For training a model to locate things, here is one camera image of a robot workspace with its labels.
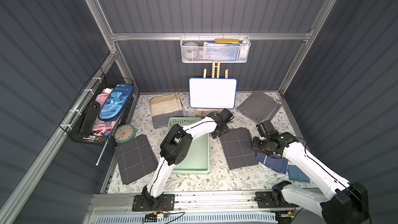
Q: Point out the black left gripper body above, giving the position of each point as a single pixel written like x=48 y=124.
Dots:
x=219 y=127

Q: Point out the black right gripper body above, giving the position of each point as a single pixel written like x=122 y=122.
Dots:
x=258 y=144

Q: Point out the navy blue striped pillowcase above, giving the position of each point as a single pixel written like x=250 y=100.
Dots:
x=275 y=162

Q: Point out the dark grey checked pillowcase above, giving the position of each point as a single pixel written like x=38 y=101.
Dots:
x=135 y=159
x=237 y=149

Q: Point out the mint green plastic basket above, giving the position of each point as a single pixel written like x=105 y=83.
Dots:
x=197 y=160

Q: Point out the beige grey striped pillowcase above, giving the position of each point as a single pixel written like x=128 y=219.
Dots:
x=163 y=108

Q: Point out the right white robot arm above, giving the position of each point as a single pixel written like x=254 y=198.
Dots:
x=340 y=201

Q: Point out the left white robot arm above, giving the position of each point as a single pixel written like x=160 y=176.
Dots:
x=175 y=147

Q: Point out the teal blue folded cloth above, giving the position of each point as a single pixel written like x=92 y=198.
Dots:
x=295 y=174

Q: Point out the blue framed whiteboard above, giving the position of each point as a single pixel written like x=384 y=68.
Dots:
x=212 y=93

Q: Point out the blue white box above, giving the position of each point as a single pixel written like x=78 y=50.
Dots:
x=220 y=52

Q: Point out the white tape roll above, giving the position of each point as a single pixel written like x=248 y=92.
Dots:
x=190 y=50

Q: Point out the yellow flat object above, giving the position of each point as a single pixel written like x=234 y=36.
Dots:
x=231 y=41

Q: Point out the green round alarm clock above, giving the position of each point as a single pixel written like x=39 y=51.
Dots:
x=125 y=133

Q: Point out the blue shark pencil case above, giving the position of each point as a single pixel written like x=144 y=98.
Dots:
x=116 y=103

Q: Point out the silver metal rod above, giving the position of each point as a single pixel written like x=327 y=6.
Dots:
x=102 y=152

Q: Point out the black remote-like object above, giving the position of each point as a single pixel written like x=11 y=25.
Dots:
x=89 y=119

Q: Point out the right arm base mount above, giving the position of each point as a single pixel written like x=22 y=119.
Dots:
x=270 y=199

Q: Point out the white mesh wall basket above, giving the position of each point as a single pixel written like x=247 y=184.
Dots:
x=245 y=45

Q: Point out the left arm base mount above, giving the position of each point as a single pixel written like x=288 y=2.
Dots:
x=164 y=202

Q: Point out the black wire wall basket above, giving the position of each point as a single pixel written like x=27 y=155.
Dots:
x=101 y=88

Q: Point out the small circuit board with wires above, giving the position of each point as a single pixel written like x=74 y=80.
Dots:
x=162 y=217

